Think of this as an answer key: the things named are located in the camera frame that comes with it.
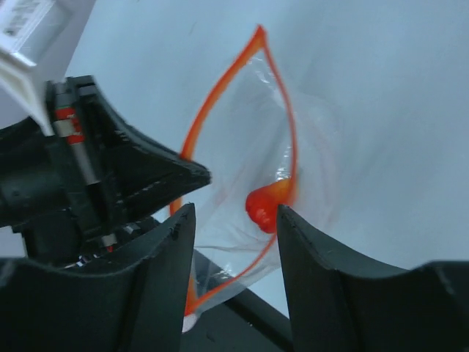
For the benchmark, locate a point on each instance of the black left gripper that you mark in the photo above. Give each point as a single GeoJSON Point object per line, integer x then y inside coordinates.
{"type": "Point", "coordinates": [61, 192]}

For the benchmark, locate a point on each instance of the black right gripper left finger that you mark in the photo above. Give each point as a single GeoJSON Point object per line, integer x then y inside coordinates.
{"type": "Point", "coordinates": [132, 299]}

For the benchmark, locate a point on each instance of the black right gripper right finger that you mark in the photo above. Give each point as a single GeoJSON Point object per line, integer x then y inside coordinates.
{"type": "Point", "coordinates": [341, 300]}

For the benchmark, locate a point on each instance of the clear zip top bag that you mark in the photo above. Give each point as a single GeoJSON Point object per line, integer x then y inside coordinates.
{"type": "Point", "coordinates": [254, 128]}

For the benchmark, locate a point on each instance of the red fake tomato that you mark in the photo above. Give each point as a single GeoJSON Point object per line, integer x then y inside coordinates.
{"type": "Point", "coordinates": [261, 204]}

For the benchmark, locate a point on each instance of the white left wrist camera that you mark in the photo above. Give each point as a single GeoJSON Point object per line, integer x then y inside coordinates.
{"type": "Point", "coordinates": [38, 39]}

